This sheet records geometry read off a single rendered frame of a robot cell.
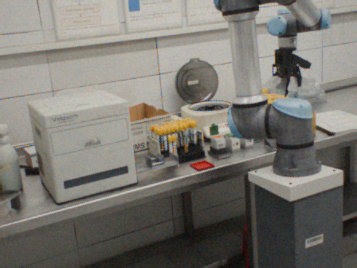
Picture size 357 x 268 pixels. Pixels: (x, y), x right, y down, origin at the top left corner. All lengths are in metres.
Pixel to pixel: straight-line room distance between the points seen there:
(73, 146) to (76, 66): 0.69
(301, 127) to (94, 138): 0.65
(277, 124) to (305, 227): 0.33
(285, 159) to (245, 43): 0.38
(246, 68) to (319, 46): 1.39
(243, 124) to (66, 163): 0.58
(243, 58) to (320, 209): 0.53
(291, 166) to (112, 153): 0.58
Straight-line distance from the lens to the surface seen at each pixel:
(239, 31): 1.48
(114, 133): 1.54
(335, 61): 2.95
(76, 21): 2.12
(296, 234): 1.51
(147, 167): 1.65
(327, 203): 1.55
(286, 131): 1.47
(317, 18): 1.75
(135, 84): 2.23
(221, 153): 1.81
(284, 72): 1.94
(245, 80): 1.50
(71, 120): 1.49
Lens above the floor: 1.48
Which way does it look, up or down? 16 degrees down
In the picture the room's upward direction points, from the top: 5 degrees counter-clockwise
